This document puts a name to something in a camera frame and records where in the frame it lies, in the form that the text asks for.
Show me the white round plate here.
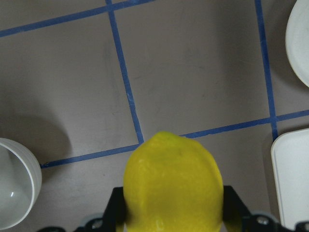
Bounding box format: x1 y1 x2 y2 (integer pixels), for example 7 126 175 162
285 0 309 86

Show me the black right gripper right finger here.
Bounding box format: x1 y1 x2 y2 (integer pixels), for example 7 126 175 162
223 186 252 232

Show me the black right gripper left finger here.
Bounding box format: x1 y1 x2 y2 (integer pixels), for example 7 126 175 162
102 187 126 232

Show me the white rectangular tray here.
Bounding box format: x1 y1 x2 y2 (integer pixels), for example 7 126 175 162
271 129 309 230

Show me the yellow lemon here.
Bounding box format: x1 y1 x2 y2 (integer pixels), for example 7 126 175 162
123 131 224 232

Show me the white ceramic bowl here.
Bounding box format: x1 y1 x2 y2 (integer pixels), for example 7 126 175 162
0 138 42 230

